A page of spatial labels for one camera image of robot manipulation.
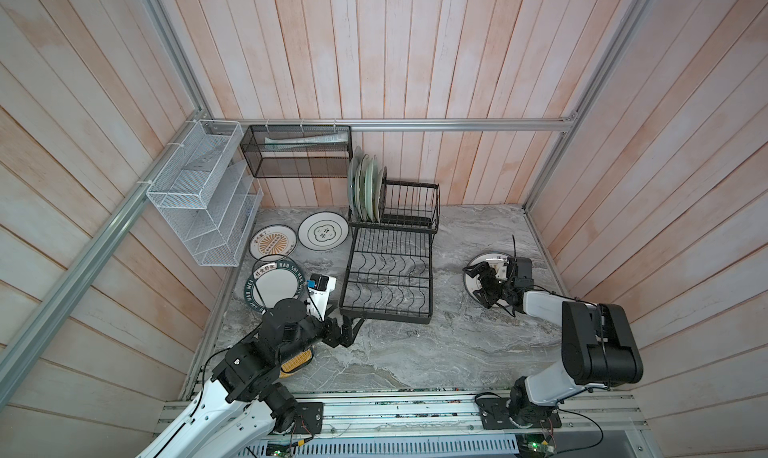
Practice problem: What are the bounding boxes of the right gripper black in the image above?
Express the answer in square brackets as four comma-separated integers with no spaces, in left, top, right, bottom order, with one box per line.
[463,261,512,306]

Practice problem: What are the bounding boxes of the orange sunburst plate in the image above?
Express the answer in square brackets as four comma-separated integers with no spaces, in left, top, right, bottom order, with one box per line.
[462,253,511,309]
[248,225,298,261]

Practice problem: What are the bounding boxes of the black wire dish rack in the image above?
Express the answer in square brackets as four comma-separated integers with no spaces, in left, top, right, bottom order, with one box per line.
[340,179,440,324]

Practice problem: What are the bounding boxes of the light green flower plate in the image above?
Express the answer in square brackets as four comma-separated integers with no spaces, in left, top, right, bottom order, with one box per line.
[363,156,377,222]

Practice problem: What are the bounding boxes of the large teal green plate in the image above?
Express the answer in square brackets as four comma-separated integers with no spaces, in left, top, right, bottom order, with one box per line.
[347,146,363,221]

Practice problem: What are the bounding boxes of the black round plate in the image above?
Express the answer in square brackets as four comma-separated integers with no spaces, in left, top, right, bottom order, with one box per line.
[373,166,387,223]

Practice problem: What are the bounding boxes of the cream floral plate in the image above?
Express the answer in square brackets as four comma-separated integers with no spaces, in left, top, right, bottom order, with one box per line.
[356,154,369,222]

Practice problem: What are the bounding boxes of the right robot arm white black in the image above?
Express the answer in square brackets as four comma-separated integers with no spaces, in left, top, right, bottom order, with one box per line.
[462,253,644,428]

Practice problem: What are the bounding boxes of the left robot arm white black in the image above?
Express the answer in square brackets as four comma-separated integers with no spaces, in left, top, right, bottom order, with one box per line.
[138,299,362,457]

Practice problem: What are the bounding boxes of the yellow woven round mat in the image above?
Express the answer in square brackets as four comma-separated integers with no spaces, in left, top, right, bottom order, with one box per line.
[280,349,314,378]

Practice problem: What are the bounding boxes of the dark green rim plate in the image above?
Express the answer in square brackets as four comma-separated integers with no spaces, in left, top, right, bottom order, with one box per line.
[244,258,306,313]

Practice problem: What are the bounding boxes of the white plate black outline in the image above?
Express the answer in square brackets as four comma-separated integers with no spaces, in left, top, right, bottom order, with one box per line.
[297,211,349,251]

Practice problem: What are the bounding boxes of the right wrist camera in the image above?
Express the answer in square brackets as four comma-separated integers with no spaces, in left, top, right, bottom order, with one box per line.
[485,255,510,281]

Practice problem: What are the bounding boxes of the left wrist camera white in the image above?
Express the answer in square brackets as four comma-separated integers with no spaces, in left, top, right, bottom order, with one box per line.
[307,273,337,321]

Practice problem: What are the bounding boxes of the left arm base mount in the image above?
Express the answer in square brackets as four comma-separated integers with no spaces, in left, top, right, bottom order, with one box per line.
[259,383,324,436]

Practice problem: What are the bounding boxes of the aluminium front rail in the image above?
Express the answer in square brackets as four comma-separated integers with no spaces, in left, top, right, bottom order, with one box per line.
[149,388,649,444]

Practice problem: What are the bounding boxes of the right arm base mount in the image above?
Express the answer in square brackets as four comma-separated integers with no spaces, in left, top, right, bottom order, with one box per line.
[473,377,562,430]

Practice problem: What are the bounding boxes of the horizontal aluminium wall rail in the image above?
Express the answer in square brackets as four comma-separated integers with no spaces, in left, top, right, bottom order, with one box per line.
[238,118,575,133]

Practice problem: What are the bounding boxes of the black mesh wall basket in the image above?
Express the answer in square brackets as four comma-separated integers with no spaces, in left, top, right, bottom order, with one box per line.
[240,124,353,179]

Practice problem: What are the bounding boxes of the white wire mesh shelf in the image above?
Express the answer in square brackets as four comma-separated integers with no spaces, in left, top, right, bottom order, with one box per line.
[147,120,263,267]

